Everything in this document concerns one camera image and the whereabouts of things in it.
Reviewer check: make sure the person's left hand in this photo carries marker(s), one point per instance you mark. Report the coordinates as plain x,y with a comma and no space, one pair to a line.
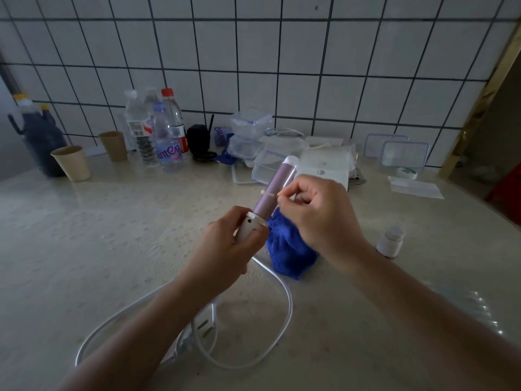
215,260

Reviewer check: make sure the person's right hand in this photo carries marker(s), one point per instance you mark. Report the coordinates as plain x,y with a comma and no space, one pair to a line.
329,223

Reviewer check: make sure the person's right thumb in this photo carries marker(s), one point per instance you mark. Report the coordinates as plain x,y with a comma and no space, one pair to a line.
291,201

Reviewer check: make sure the person's left thumb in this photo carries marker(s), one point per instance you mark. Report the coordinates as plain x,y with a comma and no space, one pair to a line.
255,238

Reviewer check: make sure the purple and white curling iron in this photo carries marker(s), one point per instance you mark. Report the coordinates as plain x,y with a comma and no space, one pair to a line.
272,187

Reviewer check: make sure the blue microfiber cloth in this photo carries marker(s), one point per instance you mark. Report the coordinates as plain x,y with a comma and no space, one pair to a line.
289,252

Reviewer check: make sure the person's left forearm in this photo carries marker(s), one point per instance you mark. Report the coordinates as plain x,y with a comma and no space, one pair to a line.
138,337

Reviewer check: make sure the person's right forearm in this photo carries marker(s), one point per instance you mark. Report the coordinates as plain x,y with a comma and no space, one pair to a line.
427,321

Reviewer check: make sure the clear open plastic container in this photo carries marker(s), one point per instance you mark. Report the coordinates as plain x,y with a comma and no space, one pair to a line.
268,164

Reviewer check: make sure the white box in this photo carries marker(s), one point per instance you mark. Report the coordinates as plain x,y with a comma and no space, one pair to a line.
325,166

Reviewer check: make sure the clear plastic container lid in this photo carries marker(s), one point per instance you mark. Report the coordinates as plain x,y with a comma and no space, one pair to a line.
240,175

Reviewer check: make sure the white plastic bag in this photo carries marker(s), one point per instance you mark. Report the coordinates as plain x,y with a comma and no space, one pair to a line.
329,143

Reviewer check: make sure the clear plastic food container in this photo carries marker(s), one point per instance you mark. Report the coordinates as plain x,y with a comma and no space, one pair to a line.
244,146

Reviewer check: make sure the dark blue cloth piece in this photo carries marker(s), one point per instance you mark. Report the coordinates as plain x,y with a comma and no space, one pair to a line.
226,158

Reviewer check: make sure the clear container with blue lid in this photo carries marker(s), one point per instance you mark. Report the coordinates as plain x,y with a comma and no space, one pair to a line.
250,122

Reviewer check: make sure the blue and white packet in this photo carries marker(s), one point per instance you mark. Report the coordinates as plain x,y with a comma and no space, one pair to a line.
222,136

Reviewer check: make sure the clear lid with blue rim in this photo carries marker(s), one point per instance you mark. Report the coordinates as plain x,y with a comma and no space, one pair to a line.
374,144

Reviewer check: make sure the small white pill bottle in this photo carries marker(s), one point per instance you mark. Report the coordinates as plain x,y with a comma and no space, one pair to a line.
390,242

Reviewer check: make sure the small white round tape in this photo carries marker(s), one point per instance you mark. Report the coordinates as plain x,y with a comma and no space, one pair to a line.
407,173

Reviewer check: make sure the clear lid with grey rim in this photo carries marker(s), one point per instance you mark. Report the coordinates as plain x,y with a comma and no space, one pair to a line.
405,155

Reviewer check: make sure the clear bottle with pink label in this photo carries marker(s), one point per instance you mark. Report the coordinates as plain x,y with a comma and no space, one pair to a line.
166,150

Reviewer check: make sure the clear bottle with red cap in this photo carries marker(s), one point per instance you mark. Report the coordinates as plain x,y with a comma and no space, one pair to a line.
176,122

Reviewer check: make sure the clear bottle with white cap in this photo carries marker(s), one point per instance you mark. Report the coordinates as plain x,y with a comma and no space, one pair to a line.
136,126

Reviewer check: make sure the brown paper cup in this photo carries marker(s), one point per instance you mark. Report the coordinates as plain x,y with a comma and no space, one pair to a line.
114,146

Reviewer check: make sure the clear empty plastic bottle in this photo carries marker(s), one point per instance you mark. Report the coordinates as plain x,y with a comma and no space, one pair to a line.
150,97

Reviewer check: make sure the beige paper cup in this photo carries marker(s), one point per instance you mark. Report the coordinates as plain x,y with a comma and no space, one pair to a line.
73,164

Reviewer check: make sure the red object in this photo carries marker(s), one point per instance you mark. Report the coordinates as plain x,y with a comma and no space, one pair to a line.
506,191

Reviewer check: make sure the dark jug with yellow cap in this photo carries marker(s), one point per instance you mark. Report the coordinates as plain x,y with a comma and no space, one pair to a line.
40,138

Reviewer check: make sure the wooden door frame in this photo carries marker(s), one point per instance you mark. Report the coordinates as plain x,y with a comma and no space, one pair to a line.
484,101

